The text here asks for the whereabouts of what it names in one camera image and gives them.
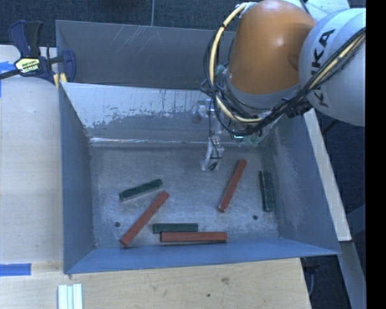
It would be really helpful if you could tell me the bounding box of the pale wood flat board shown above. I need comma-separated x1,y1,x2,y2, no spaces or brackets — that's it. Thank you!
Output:
0,75,66,265

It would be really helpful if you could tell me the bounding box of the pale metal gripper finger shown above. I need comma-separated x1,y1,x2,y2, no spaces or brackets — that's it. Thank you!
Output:
200,135,226,172
192,98,213,125

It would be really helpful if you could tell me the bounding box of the dark green flat block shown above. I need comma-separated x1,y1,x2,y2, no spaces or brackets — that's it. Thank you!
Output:
258,170,275,213
152,223,199,234
118,178,164,202

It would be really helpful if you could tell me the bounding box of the red-brown flat block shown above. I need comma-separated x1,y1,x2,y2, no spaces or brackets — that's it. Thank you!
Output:
217,158,248,214
120,191,170,248
160,231,228,245

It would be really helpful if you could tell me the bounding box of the grey metal bin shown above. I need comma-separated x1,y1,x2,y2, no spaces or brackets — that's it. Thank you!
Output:
55,19,342,275

